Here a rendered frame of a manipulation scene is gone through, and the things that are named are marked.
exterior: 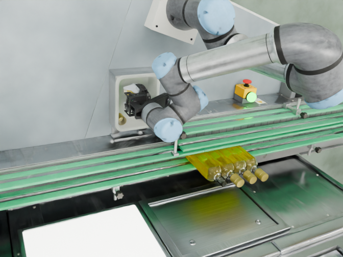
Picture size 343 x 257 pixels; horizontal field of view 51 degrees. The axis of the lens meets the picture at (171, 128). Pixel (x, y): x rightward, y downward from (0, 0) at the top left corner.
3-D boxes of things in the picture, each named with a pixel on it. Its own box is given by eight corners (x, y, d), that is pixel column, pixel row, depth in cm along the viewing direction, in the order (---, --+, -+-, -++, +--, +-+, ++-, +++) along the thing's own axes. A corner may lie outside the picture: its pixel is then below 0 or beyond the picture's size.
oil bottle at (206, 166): (184, 156, 153) (210, 184, 136) (185, 145, 151) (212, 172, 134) (195, 154, 155) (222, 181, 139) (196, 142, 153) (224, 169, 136)
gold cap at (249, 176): (241, 178, 139) (248, 185, 136) (243, 171, 138) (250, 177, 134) (249, 177, 141) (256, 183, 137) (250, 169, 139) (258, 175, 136)
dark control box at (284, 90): (277, 92, 180) (290, 98, 173) (281, 77, 176) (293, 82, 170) (290, 91, 183) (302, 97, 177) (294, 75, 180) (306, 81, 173)
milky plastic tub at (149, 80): (108, 123, 144) (115, 132, 138) (108, 69, 134) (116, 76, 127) (148, 118, 152) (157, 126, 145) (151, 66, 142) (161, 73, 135)
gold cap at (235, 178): (229, 181, 137) (236, 188, 133) (230, 174, 135) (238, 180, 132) (236, 180, 138) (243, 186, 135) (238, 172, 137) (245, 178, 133)
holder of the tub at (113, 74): (108, 134, 147) (115, 143, 141) (108, 69, 135) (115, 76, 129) (147, 128, 154) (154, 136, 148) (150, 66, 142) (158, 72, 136)
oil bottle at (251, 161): (218, 150, 161) (247, 176, 144) (219, 138, 158) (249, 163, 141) (228, 148, 163) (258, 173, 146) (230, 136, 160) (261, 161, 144)
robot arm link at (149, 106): (167, 105, 115) (166, 128, 119) (161, 100, 119) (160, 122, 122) (146, 108, 112) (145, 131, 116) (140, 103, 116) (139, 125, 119)
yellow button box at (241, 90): (232, 98, 168) (242, 104, 162) (235, 82, 165) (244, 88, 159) (244, 96, 171) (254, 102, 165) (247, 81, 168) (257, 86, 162)
